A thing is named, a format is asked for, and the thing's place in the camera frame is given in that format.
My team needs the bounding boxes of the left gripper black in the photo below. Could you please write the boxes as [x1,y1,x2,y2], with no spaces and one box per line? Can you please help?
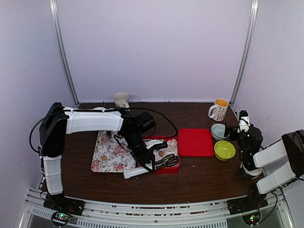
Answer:
[122,132,156,173]

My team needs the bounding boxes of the white square chocolate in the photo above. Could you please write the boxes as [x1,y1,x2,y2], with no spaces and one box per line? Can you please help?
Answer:
[168,140,177,150]

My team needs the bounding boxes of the red box lid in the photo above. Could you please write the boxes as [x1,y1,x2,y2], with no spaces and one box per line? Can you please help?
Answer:
[178,128,214,157]

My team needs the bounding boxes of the metal tongs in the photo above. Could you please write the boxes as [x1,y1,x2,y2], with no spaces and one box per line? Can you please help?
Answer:
[123,153,180,180]

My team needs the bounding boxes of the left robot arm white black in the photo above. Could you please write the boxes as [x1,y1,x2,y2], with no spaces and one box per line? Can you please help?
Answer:
[39,102,155,211]

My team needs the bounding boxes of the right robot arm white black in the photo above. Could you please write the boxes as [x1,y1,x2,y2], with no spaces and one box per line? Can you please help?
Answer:
[224,119,304,210]

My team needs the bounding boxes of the tan heart chocolate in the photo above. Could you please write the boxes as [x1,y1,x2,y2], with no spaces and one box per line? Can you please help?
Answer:
[101,155,107,161]

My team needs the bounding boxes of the light blue bowl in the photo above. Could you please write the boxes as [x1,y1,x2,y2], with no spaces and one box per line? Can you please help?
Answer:
[211,123,227,141]

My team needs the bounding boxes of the lime green bowl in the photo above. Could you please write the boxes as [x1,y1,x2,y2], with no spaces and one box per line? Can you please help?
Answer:
[214,141,236,161]

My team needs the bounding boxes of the white mug orange inside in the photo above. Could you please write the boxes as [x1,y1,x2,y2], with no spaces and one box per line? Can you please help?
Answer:
[208,98,229,122]

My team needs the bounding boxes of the floral cream mug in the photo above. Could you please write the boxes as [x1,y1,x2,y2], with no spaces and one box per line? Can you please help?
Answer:
[113,92,130,108]

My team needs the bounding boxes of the floral rectangular tray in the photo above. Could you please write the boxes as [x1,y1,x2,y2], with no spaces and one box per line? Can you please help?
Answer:
[91,131,136,173]

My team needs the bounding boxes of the white paper liners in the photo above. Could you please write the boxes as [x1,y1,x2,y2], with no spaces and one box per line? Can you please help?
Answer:
[153,139,180,169]

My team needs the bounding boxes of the dark blue white bowl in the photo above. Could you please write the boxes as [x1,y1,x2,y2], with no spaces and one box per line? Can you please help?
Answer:
[240,164,263,180]

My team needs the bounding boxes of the red box base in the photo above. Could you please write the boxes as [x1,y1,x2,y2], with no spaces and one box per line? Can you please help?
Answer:
[147,136,181,175]

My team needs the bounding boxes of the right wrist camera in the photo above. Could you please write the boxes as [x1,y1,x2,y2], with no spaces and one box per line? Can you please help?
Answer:
[237,110,251,133]

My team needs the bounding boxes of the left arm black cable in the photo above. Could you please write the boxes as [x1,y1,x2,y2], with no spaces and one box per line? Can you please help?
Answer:
[28,107,179,157]

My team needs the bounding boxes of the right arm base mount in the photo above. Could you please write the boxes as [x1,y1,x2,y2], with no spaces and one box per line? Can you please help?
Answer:
[227,183,268,226]

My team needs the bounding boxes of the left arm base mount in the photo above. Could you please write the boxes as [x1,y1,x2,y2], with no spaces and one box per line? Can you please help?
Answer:
[40,183,85,228]

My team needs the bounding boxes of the right aluminium frame post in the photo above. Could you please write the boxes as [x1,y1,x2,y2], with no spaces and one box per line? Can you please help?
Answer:
[230,0,259,106]

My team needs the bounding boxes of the aluminium frame post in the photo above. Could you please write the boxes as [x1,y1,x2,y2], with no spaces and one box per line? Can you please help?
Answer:
[49,0,80,106]
[230,0,259,106]

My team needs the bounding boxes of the left aluminium frame post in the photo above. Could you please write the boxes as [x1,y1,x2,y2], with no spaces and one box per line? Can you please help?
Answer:
[49,0,80,106]

